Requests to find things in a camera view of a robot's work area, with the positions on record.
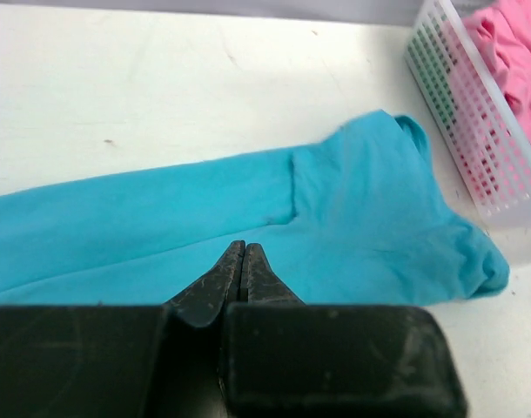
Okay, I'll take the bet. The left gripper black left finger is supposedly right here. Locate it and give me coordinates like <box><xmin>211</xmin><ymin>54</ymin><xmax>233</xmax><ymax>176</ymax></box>
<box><xmin>0</xmin><ymin>241</ymin><xmax>245</xmax><ymax>417</ymax></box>

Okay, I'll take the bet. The pink t shirt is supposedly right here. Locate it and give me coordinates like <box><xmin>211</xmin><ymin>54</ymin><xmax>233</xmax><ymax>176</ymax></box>
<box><xmin>462</xmin><ymin>1</ymin><xmax>531</xmax><ymax>144</ymax></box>

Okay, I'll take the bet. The turquoise t shirt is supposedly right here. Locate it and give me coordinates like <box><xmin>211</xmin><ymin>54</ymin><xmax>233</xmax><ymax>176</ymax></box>
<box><xmin>0</xmin><ymin>111</ymin><xmax>510</xmax><ymax>306</ymax></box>

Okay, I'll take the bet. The white plastic basket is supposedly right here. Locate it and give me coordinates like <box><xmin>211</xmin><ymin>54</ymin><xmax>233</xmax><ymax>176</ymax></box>
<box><xmin>404</xmin><ymin>1</ymin><xmax>531</xmax><ymax>227</ymax></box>

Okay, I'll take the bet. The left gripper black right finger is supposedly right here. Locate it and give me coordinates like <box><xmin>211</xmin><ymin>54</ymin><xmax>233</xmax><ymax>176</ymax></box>
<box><xmin>219</xmin><ymin>244</ymin><xmax>468</xmax><ymax>417</ymax></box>

